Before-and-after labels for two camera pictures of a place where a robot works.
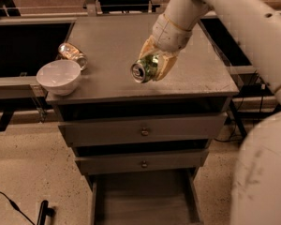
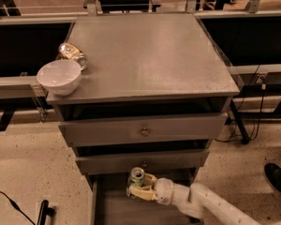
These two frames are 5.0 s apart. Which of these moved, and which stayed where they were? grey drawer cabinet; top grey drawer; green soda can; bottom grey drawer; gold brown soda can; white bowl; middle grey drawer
Moved: green soda can
Stayed: middle grey drawer; gold brown soda can; bottom grey drawer; white bowl; grey drawer cabinet; top grey drawer
